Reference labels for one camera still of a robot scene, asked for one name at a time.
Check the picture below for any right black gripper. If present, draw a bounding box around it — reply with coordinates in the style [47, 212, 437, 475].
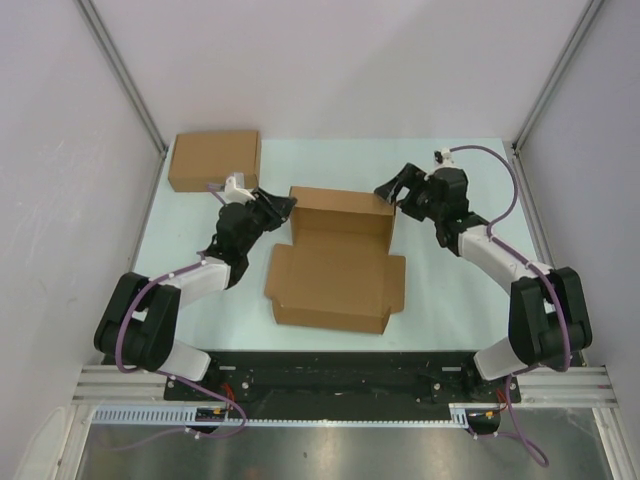
[375, 163, 445, 222]

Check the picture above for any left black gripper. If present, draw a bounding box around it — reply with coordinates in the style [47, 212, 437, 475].
[239, 188, 297, 255]

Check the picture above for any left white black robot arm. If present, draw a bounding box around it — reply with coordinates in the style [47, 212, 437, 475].
[93, 187, 297, 400]

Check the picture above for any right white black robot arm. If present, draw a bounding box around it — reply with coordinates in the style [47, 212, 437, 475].
[374, 161, 592, 401]

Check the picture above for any closed brown cardboard box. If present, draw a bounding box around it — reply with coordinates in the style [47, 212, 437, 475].
[168, 130, 261, 193]

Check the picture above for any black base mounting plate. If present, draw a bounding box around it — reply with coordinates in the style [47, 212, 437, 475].
[164, 349, 521, 406]

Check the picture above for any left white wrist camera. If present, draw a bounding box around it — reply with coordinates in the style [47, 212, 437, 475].
[223, 172, 254, 204]

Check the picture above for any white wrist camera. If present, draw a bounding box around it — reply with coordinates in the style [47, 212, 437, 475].
[223, 172, 254, 204]
[433, 148, 458, 172]

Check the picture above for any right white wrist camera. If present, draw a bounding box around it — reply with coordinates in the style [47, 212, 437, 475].
[433, 148, 458, 172]

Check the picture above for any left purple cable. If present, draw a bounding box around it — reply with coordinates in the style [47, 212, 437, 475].
[94, 182, 249, 451]

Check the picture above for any right aluminium frame post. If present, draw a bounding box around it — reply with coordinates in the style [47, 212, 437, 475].
[511, 0, 607, 151]

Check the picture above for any aluminium frame post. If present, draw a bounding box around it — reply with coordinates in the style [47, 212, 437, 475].
[73, 0, 168, 157]
[511, 0, 607, 151]

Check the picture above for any white slotted cable duct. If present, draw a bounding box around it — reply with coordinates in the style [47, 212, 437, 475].
[92, 405, 469, 429]

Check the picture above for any left aluminium frame post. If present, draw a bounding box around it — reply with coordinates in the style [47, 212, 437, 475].
[73, 0, 168, 157]

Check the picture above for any front aluminium extrusion rail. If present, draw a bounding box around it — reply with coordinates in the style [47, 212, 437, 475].
[72, 365, 618, 408]

